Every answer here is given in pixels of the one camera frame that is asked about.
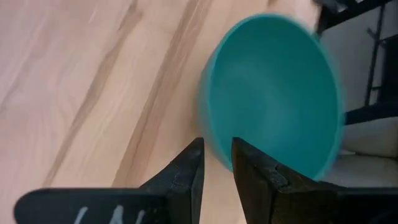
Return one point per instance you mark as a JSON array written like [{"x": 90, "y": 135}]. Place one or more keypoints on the teal plastic bowl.
[{"x": 273, "y": 93}]

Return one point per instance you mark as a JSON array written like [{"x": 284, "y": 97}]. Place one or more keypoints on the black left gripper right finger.
[{"x": 280, "y": 202}]

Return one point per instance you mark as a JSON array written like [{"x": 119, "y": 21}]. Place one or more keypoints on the black aluminium table frame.
[{"x": 367, "y": 112}]

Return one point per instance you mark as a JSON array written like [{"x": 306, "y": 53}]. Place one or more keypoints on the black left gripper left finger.
[{"x": 155, "y": 205}]

